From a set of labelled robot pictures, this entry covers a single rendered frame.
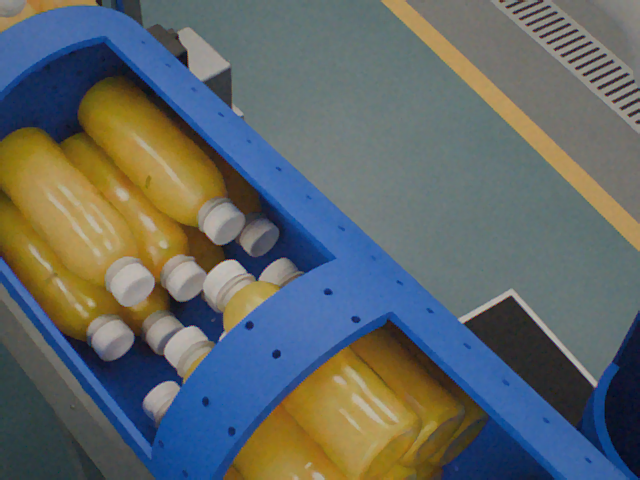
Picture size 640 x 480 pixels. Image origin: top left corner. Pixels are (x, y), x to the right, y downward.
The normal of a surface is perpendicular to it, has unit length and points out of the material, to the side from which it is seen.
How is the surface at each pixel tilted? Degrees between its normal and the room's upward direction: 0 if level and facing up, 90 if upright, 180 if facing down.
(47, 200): 27
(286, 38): 0
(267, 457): 35
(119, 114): 18
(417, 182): 0
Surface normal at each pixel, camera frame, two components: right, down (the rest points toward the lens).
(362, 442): -0.44, -0.18
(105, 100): -0.19, -0.42
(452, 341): 0.46, -0.77
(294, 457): -0.04, -0.56
